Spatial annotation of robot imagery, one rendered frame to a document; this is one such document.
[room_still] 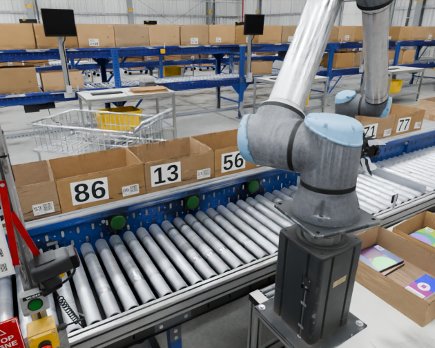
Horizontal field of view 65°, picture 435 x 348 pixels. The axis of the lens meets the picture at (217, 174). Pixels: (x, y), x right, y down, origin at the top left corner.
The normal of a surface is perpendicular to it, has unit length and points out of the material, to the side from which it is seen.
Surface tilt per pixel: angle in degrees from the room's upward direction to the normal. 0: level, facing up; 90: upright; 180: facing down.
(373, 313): 0
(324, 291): 90
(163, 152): 90
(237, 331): 0
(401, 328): 0
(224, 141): 90
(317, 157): 89
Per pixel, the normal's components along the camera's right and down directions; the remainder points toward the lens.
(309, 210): -0.64, -0.07
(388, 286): -0.85, 0.21
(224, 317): 0.00, -0.92
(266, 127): -0.44, -0.39
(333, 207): -0.08, 0.02
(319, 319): 0.53, 0.33
